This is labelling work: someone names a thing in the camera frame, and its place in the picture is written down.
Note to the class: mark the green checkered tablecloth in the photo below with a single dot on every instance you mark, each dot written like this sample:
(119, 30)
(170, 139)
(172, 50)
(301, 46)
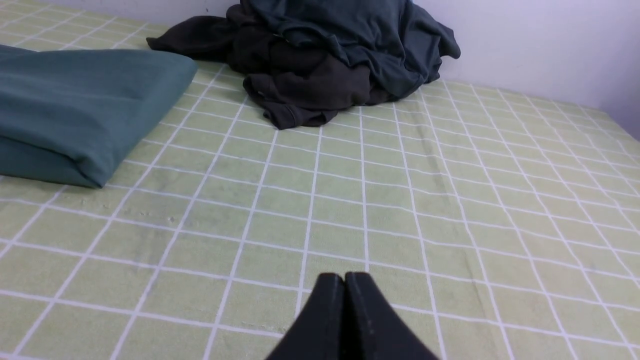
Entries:
(498, 225)

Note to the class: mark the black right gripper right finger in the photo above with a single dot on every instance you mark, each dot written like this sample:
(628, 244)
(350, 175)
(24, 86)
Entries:
(373, 330)

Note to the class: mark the dark brown crumpled garment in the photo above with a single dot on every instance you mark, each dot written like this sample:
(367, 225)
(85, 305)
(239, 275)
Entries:
(294, 86)

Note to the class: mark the dark teal crumpled garment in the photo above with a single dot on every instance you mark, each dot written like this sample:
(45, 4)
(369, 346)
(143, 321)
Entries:
(398, 40)

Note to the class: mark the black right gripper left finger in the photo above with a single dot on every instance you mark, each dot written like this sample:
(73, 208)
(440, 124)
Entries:
(316, 331)

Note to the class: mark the green long sleeve shirt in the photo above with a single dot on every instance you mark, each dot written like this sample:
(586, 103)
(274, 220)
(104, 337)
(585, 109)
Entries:
(72, 116)

